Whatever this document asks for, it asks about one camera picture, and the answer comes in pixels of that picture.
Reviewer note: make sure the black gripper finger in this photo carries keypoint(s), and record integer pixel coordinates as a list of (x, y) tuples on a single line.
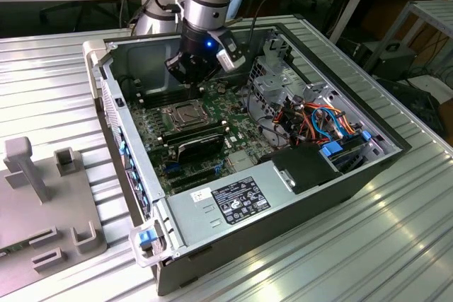
[(207, 70), (178, 66)]

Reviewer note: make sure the CPU socket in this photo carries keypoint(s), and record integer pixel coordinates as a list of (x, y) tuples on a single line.
[(181, 128)]

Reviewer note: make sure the black expansion slot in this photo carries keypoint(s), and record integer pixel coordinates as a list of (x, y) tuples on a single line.
[(194, 178)]

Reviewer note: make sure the silver drive cage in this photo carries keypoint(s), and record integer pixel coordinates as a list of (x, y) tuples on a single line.
[(272, 82)]

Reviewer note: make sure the green motherboard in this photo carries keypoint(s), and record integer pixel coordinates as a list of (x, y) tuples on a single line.
[(240, 128)]

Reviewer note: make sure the black graphics card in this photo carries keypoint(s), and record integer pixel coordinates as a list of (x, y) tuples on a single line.
[(200, 148)]

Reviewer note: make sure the silver chipset heatsink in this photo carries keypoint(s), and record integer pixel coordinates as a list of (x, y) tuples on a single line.
[(240, 160)]

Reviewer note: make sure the black plastic shroud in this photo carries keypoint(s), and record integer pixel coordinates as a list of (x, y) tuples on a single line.
[(304, 167)]

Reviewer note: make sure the silver power supply unit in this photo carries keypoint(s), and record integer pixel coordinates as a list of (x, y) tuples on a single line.
[(198, 217)]

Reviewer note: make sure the blue disk carrier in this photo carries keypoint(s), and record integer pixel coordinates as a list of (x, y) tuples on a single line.
[(332, 148)]

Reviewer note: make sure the black open PC case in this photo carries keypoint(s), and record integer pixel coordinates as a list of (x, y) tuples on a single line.
[(283, 217)]

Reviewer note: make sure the black disk drive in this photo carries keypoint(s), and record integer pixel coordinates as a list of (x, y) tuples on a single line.
[(354, 146)]

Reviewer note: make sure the small blue clip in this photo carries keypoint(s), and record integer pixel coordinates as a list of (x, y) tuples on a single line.
[(366, 136)]

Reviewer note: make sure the blue case latch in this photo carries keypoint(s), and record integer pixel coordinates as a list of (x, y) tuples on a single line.
[(146, 238)]

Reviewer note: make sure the grey parts rack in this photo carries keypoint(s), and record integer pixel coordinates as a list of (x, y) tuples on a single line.
[(42, 210)]

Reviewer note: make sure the grey metal shelf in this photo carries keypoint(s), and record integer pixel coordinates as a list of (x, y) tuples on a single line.
[(435, 8)]

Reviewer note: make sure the green board in rack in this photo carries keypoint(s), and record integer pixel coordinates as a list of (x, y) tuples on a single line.
[(14, 248)]

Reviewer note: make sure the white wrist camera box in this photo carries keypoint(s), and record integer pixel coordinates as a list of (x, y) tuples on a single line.
[(230, 61)]

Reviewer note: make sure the small black switch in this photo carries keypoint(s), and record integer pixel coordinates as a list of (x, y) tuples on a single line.
[(119, 102)]

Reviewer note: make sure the clear plastic bracket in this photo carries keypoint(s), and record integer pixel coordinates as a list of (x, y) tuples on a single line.
[(136, 256)]

